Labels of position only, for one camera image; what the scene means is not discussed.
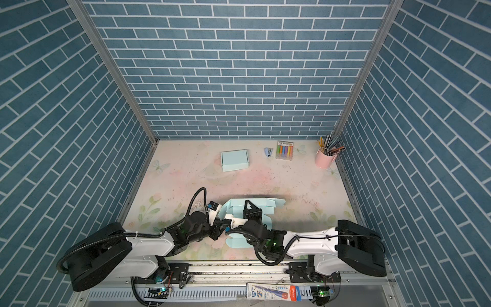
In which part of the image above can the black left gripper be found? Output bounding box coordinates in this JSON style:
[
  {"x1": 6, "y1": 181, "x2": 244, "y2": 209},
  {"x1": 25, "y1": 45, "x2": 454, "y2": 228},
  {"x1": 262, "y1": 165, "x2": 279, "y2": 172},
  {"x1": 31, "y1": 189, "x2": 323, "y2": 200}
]
[{"x1": 188, "y1": 218, "x2": 229, "y2": 245}]

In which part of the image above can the light blue box stack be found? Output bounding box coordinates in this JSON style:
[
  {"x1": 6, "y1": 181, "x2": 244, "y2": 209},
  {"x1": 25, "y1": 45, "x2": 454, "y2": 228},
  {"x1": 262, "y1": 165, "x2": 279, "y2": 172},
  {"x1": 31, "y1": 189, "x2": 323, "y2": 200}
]
[{"x1": 216, "y1": 198, "x2": 286, "y2": 230}]

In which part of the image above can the light blue paper box sheet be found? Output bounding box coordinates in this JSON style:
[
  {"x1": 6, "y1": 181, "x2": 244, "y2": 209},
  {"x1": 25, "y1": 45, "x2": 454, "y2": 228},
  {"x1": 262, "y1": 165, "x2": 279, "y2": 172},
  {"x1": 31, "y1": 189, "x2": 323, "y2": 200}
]
[{"x1": 221, "y1": 150, "x2": 249, "y2": 172}]

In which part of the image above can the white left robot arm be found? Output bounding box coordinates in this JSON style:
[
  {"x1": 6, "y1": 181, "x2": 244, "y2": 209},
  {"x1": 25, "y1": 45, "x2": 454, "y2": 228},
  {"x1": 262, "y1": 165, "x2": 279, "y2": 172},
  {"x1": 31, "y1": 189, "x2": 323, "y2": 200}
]
[{"x1": 57, "y1": 212, "x2": 231, "y2": 292}]

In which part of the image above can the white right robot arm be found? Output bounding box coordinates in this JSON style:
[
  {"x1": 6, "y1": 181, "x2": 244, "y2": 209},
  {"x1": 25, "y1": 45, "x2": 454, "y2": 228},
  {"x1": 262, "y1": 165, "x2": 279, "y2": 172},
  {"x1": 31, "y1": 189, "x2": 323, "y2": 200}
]
[{"x1": 229, "y1": 200, "x2": 387, "y2": 277}]

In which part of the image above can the pack of coloured highlighters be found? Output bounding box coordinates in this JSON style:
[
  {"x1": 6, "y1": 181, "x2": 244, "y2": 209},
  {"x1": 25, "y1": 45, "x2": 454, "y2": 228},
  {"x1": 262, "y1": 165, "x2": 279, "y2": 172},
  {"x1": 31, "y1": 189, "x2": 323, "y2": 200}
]
[{"x1": 276, "y1": 141, "x2": 294, "y2": 161}]

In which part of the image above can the white red blue package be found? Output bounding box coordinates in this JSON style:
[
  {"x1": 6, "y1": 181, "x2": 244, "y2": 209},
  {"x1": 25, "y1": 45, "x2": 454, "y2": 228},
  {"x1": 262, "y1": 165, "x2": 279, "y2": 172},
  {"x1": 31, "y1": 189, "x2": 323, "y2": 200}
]
[{"x1": 245, "y1": 283, "x2": 313, "y2": 302}]

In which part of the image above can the pink metal pencil bucket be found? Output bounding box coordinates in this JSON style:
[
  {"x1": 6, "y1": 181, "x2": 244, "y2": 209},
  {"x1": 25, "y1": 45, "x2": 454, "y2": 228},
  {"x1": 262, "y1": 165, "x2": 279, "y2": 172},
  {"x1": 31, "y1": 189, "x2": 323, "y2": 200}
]
[{"x1": 315, "y1": 149, "x2": 338, "y2": 170}]

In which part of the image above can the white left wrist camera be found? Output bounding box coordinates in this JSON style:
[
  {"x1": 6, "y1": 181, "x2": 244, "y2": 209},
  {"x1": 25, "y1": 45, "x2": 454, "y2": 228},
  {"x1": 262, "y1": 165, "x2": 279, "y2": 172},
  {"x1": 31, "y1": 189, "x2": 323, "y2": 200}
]
[{"x1": 207, "y1": 202, "x2": 222, "y2": 225}]

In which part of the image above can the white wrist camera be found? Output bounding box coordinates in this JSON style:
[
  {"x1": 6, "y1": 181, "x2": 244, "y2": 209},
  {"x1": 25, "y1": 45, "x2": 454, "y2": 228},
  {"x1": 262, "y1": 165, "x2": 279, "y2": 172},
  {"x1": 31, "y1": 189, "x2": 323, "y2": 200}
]
[
  {"x1": 207, "y1": 202, "x2": 222, "y2": 225},
  {"x1": 224, "y1": 214, "x2": 248, "y2": 229}
]

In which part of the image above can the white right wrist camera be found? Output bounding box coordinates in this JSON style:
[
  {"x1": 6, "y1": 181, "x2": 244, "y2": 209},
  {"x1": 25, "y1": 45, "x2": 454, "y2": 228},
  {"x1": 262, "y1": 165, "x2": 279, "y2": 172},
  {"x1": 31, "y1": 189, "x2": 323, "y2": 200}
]
[{"x1": 224, "y1": 214, "x2": 248, "y2": 229}]

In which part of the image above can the metal base rail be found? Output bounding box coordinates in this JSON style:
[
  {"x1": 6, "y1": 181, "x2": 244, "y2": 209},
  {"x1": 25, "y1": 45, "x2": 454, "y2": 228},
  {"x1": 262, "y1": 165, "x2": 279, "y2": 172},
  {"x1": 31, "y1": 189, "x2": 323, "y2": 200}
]
[{"x1": 84, "y1": 260, "x2": 396, "y2": 287}]

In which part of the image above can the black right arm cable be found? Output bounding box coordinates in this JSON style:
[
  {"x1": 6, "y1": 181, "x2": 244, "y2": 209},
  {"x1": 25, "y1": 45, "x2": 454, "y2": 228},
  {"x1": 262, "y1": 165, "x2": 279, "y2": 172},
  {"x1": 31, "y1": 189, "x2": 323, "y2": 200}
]
[{"x1": 224, "y1": 226, "x2": 386, "y2": 267}]

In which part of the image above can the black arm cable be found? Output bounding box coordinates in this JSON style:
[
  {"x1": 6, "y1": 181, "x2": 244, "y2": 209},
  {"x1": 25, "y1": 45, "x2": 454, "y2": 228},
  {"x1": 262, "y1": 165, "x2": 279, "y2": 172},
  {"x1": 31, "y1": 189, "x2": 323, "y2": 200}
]
[
  {"x1": 56, "y1": 187, "x2": 208, "y2": 275},
  {"x1": 224, "y1": 226, "x2": 386, "y2": 267}
]

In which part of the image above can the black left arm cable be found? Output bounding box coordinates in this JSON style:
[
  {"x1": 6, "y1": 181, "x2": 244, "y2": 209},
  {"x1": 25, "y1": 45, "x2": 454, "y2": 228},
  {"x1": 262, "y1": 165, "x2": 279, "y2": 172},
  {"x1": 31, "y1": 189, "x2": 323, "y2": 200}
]
[{"x1": 56, "y1": 187, "x2": 208, "y2": 275}]

